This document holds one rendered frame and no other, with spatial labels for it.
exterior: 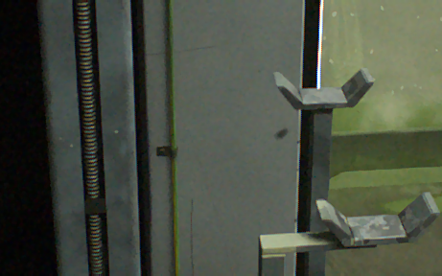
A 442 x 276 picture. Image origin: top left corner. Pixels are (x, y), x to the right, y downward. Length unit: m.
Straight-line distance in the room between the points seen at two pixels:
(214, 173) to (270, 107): 0.11
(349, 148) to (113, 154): 2.12
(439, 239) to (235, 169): 1.39
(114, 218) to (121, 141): 0.06
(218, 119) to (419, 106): 1.61
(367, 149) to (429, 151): 0.16
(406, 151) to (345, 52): 0.29
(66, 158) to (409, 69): 2.19
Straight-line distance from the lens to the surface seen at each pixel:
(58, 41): 0.80
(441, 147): 3.00
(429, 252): 2.72
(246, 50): 1.36
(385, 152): 2.97
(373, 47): 2.96
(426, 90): 2.98
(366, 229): 0.81
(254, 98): 1.39
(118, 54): 0.80
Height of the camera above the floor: 1.53
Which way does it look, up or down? 28 degrees down
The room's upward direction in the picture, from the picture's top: 2 degrees clockwise
